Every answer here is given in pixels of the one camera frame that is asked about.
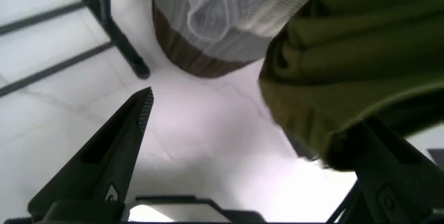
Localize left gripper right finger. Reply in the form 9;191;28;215
348;118;444;222

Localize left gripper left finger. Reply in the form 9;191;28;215
27;87;155;218

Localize green printed t-shirt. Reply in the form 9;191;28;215
258;0;444;171

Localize black clothes rack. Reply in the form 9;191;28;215
0;0;151;98

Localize white laundry basket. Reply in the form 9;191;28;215
149;0;311;79

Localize pale grey shorts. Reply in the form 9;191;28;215
187;0;289;43

